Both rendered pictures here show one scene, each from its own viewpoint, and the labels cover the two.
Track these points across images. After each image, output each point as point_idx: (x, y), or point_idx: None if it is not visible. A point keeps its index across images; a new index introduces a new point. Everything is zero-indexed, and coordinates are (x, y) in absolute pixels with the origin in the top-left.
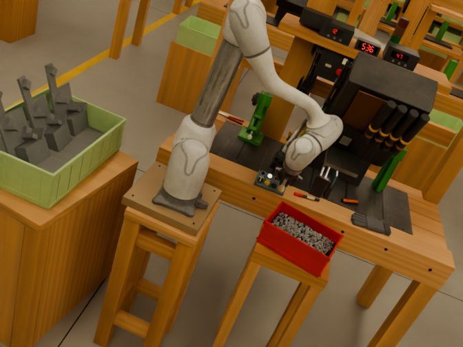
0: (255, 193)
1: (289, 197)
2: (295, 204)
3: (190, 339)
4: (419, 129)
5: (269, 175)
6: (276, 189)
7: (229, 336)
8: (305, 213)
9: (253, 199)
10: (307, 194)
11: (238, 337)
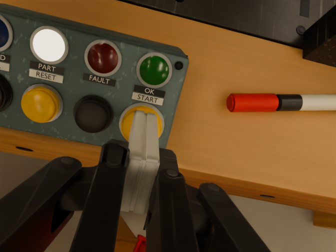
0: (11, 142)
1: (204, 148)
2: (236, 182)
3: (65, 246)
4: None
5: (41, 48)
6: (116, 135)
7: (128, 218)
8: (286, 195)
9: (27, 150)
10: (298, 67)
11: (142, 214)
